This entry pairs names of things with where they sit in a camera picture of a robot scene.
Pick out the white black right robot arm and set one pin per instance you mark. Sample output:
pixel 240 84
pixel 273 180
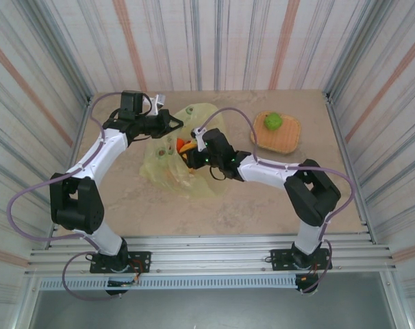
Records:
pixel 265 169

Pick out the aluminium rail frame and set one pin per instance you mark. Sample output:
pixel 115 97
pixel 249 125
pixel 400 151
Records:
pixel 207 255

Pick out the orange plush fruit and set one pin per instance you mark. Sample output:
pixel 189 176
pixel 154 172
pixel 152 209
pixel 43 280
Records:
pixel 187 148

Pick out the woven bamboo basket tray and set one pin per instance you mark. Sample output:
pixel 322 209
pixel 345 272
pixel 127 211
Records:
pixel 283 137

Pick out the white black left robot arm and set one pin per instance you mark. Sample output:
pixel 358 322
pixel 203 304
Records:
pixel 98 154

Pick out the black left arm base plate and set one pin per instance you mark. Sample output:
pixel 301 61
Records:
pixel 142 262

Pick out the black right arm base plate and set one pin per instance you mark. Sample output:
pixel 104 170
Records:
pixel 279 258

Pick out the yellow avocado print plastic bag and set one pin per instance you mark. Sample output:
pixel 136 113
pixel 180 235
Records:
pixel 200 186

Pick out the green plush fruit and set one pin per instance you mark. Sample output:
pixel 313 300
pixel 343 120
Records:
pixel 273 121

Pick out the red-orange plush tangerine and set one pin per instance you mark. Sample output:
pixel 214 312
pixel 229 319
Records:
pixel 180 143

